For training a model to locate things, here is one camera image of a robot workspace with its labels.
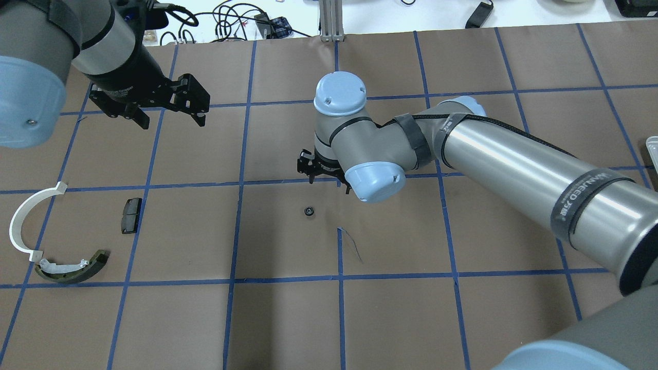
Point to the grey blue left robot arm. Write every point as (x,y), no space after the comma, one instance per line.
(43,40)

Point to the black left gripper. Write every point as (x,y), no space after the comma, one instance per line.
(134,71)

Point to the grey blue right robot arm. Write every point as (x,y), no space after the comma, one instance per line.
(597,211)

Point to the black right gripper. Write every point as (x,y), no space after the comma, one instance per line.
(324,166)

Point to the aluminium frame post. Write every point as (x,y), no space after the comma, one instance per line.
(331,21)

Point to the green curved brake shoe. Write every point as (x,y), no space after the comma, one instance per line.
(72,273)

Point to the black power adapter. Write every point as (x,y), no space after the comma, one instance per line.
(480,15)

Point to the loose blue tape thread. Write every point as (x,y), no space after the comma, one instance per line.
(344,232)

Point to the grey brake pad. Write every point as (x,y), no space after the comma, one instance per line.
(131,215)

